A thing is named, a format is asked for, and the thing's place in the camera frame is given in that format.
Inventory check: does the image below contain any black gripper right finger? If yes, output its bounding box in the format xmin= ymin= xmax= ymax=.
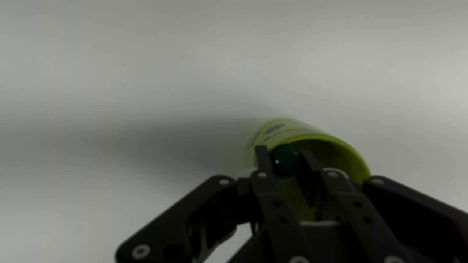
xmin=299 ymin=148 xmax=468 ymax=263

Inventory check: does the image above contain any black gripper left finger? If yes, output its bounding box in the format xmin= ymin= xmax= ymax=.
xmin=116 ymin=144 xmax=315 ymax=263

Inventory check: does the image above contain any dark green marker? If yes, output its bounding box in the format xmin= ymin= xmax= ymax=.
xmin=270 ymin=145 xmax=305 ymax=179

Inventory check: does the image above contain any green printed mug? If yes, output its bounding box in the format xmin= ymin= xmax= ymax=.
xmin=242 ymin=117 xmax=374 ymax=222

